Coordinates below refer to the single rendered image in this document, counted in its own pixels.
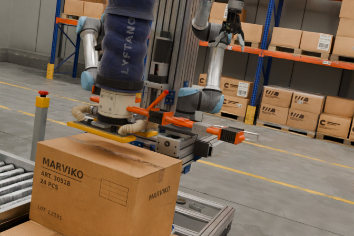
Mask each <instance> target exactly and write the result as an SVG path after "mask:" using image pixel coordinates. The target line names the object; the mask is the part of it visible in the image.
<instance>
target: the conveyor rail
mask: <svg viewBox="0 0 354 236"><path fill-rule="evenodd" d="M0 161H3V162H4V163H5V166H6V165H10V164H12V165H13V166H14V169H19V168H23V169H24V173H28V172H33V173H34V167H35V162H33V161H30V160H28V159H25V158H22V157H20V156H17V155H13V154H11V153H8V152H5V151H2V150H0Z"/></svg>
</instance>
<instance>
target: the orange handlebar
mask: <svg viewBox="0 0 354 236"><path fill-rule="evenodd" d="M90 100H91V101H92V102H96V103H99V101H100V97H98V96H91V97H90ZM140 102H141V99H140V98H138V97H136V98H135V103H140ZM126 110H127V111H129V112H133V113H137V114H141V115H145V116H148V114H149V112H148V111H145V110H146V109H143V108H140V107H136V106H133V107H129V106H128V107H127V108H126ZM189 120H190V119H186V118H183V117H174V116H170V117H167V116H166V117H165V121H166V122H170V123H173V125H176V126H180V127H189V128H192V127H193V123H195V122H192V121H189ZM206 132H207V133H211V134H214V135H218V133H219V128H216V127H211V128H207V130H206ZM244 140H245V136H244V135H241V136H239V138H238V141H244Z"/></svg>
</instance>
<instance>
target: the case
mask: <svg viewBox="0 0 354 236"><path fill-rule="evenodd" d="M182 163H183V161H182V160H179V159H176V158H173V157H170V156H167V155H163V154H160V153H157V152H153V151H150V150H147V149H144V148H141V147H138V146H135V145H131V144H128V143H121V142H118V141H114V140H111V139H108V138H105V137H102V136H99V135H96V134H93V133H84V134H78V135H72V136H67V137H61V138H57V139H51V140H46V141H40V142H37V148H36V158H35V167H34V177H33V186H32V196H31V205H30V211H29V219H30V220H32V221H35V222H37V223H39V224H41V225H43V226H45V227H47V228H49V229H51V230H53V231H56V232H58V233H60V234H62V235H64V236H169V235H170V234H171V230H172V224H173V218H174V211H175V205H176V199H177V195H178V189H179V183H180V176H181V170H182Z"/></svg>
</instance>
